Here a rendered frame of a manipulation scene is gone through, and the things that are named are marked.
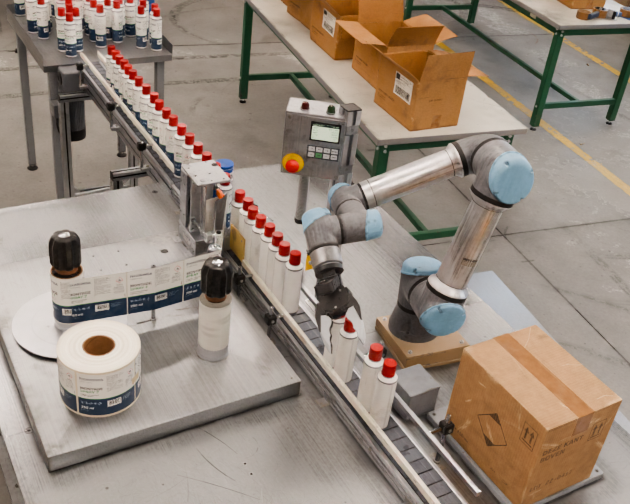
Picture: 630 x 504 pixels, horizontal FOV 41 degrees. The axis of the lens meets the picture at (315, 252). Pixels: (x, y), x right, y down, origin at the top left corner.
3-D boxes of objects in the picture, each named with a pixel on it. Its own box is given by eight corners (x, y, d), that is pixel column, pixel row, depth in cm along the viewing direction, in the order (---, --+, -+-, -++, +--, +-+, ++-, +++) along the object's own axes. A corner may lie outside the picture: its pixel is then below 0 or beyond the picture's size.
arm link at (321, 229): (334, 202, 206) (300, 208, 205) (344, 242, 202) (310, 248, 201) (330, 217, 214) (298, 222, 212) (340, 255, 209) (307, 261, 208)
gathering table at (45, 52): (21, 164, 476) (5, 3, 425) (127, 149, 505) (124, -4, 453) (55, 230, 426) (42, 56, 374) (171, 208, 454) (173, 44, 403)
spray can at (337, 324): (318, 359, 231) (327, 300, 220) (334, 354, 234) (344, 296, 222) (328, 371, 228) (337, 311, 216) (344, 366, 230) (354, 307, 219)
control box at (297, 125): (283, 157, 241) (289, 96, 230) (342, 166, 241) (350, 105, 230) (279, 174, 233) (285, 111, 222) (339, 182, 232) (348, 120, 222)
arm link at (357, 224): (371, 196, 214) (329, 202, 212) (384, 216, 204) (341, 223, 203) (371, 222, 218) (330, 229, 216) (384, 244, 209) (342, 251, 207)
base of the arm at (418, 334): (379, 317, 251) (383, 290, 246) (424, 309, 256) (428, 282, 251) (401, 347, 239) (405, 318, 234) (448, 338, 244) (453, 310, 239)
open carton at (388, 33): (325, 65, 441) (333, -5, 421) (412, 60, 461) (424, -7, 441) (361, 100, 408) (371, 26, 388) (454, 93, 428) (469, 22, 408)
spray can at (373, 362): (351, 403, 218) (362, 343, 207) (368, 397, 221) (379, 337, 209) (362, 416, 215) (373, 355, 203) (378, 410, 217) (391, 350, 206)
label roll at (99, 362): (155, 377, 219) (155, 334, 210) (113, 427, 203) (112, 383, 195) (89, 353, 223) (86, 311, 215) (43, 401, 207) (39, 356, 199)
